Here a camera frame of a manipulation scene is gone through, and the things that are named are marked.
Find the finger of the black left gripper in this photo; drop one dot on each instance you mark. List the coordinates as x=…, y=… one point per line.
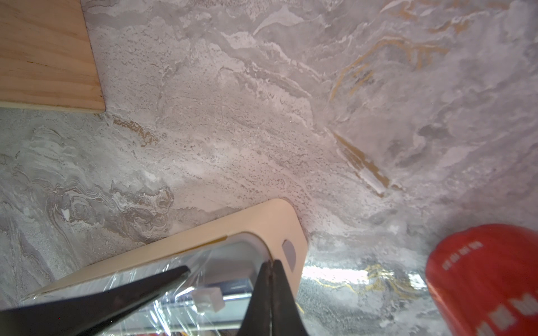
x=91, y=314

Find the wooden two-tier shelf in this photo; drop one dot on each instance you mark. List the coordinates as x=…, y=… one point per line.
x=46, y=58

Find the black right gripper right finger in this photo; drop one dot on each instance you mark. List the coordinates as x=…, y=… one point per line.
x=286, y=320

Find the cream plastic wrap dispenser box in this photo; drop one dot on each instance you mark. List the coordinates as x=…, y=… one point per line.
x=272, y=226

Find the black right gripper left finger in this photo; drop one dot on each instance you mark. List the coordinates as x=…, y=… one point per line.
x=258, y=319

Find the red soda can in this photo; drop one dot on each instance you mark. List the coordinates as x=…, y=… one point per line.
x=484, y=280

